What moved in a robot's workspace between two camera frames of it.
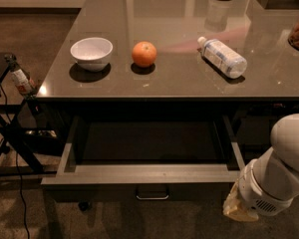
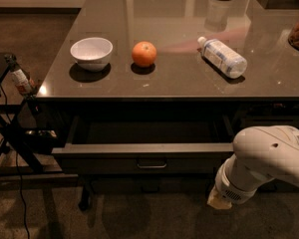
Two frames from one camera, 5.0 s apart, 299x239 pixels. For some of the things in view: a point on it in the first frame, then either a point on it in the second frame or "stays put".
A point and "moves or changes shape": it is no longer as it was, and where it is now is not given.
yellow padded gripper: x=255 y=193 → x=229 y=188
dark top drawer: x=146 y=158 moves or changes shape
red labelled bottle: x=21 y=79 stays put
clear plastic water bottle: x=223 y=58 stays put
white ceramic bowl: x=92 y=54 stays put
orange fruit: x=144 y=54 stays put
